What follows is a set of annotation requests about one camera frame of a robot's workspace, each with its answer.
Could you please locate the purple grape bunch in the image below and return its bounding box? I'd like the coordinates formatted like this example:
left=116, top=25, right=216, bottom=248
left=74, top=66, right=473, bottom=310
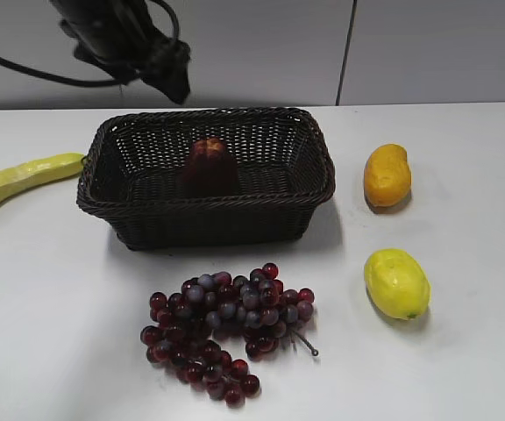
left=139, top=262, right=319, bottom=408

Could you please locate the dark red apple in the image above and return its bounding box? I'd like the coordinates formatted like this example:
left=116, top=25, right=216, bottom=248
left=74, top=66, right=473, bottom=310
left=181, top=137, right=238, bottom=197

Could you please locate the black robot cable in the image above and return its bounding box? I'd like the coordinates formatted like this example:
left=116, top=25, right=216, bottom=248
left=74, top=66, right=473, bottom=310
left=0, top=0, right=181, bottom=87

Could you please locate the black wicker basket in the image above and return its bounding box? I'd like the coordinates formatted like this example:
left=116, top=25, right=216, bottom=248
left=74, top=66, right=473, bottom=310
left=76, top=107, right=335, bottom=250

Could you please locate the yellow lemon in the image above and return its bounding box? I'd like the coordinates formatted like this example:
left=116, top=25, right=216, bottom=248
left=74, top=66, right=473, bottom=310
left=364, top=248, right=430, bottom=320

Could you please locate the yellow banana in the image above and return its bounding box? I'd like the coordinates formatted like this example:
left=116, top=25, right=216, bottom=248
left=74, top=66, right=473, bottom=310
left=0, top=153, right=86, bottom=204

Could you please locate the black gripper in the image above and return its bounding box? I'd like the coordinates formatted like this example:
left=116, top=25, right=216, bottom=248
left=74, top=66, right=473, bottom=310
left=51, top=0, right=190, bottom=105

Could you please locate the orange mango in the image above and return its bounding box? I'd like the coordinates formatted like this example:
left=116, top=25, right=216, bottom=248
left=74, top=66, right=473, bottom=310
left=363, top=144, right=412, bottom=208

